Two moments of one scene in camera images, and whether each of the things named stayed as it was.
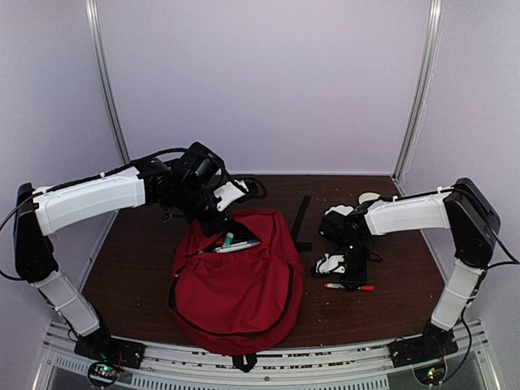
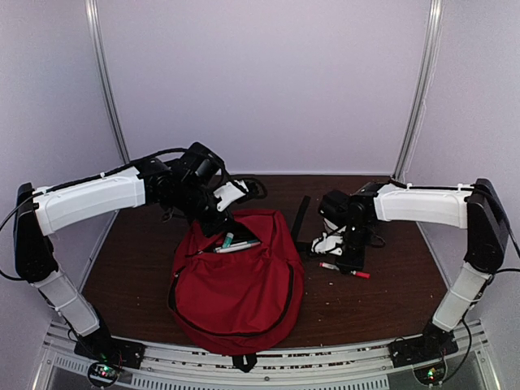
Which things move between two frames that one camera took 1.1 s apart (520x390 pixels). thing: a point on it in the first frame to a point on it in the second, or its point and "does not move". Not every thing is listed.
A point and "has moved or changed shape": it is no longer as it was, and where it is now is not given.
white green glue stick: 228,240 does not move
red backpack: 241,303 does not move
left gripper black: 222,222 does not move
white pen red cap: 335,285 has moved or changed shape
